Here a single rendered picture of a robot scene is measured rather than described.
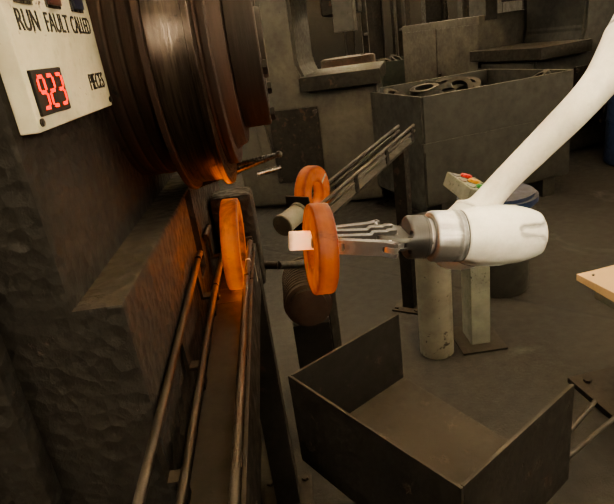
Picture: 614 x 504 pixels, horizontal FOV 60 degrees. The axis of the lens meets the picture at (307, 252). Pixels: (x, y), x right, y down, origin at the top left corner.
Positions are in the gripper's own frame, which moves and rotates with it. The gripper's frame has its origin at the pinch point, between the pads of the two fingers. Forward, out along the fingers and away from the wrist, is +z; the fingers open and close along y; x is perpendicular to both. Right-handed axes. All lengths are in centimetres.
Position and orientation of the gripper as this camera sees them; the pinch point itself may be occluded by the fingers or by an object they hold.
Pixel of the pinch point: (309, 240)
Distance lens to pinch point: 89.0
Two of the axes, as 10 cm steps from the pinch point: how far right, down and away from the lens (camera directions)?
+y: -1.4, -3.6, 9.2
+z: -9.9, 0.3, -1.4
